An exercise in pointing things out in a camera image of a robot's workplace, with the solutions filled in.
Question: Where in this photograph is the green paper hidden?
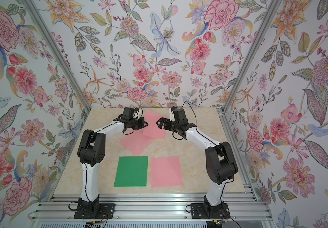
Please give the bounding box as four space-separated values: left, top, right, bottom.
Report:
114 156 148 187

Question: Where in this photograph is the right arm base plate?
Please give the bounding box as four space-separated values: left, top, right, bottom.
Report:
189 203 230 219

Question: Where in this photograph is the aluminium rail frame front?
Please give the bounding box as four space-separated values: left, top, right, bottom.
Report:
28 192 276 228

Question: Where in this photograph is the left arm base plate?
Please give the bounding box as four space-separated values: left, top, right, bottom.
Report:
74 203 116 220

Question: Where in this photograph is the pink paper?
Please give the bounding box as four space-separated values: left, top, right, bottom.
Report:
151 156 183 188
143 111 166 139
119 130 153 156

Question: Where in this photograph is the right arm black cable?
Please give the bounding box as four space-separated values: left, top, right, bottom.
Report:
172 100 236 183

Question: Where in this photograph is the right corner aluminium post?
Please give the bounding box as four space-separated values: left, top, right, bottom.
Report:
218 0 282 115

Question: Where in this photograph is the left corner aluminium post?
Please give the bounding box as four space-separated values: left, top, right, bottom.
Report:
21 0 92 112

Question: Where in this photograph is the corner aluminium post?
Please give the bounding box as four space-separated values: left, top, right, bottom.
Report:
21 0 92 112
218 0 282 115

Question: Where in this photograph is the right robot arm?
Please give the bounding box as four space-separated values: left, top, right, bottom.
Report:
156 107 238 218

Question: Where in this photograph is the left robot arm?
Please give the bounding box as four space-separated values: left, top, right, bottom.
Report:
75 107 148 219

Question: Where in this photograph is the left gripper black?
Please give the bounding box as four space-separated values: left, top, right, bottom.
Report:
128 116 149 131

